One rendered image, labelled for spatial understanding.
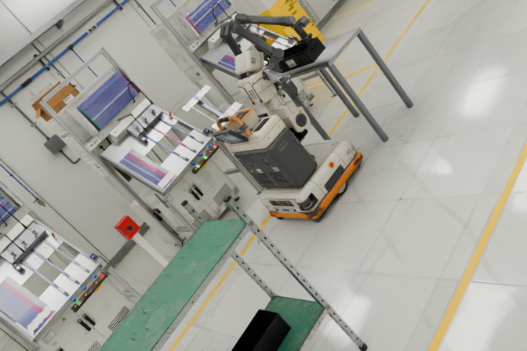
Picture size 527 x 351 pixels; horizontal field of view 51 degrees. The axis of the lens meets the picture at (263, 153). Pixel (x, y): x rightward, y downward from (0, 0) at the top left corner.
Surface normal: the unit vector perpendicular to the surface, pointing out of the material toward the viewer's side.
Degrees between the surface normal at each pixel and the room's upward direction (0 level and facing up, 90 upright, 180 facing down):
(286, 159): 90
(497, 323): 0
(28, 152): 90
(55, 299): 47
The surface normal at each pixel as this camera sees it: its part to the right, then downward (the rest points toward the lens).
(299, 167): 0.52, -0.07
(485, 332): -0.62, -0.72
